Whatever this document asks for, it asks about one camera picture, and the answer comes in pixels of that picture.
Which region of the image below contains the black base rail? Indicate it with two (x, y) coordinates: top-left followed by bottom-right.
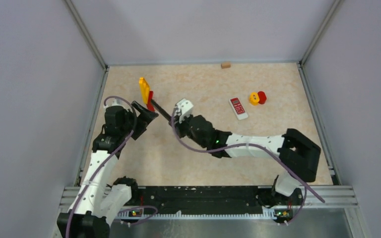
(110, 177), (307, 224)

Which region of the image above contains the black remote control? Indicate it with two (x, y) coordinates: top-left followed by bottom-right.
(152, 99), (171, 121)

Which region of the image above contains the red round toy block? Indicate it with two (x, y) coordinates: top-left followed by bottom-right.
(257, 91), (267, 105)

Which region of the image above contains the white remote control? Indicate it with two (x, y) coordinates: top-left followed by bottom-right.
(228, 97), (249, 120)

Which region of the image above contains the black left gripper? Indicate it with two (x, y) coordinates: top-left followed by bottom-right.
(120, 101), (158, 139)

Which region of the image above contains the yellow toy block plate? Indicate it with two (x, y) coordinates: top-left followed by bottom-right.
(138, 77), (150, 104)

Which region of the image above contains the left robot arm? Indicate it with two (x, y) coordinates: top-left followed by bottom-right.
(57, 96), (158, 238)

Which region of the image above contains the yellow round toy block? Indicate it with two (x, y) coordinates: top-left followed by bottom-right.
(249, 92), (260, 106)

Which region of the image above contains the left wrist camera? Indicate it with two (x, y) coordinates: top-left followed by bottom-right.
(103, 98), (123, 110)

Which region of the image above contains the small wooden block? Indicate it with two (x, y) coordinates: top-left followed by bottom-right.
(220, 62), (231, 69)

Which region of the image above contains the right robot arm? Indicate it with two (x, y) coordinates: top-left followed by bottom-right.
(168, 115), (325, 204)

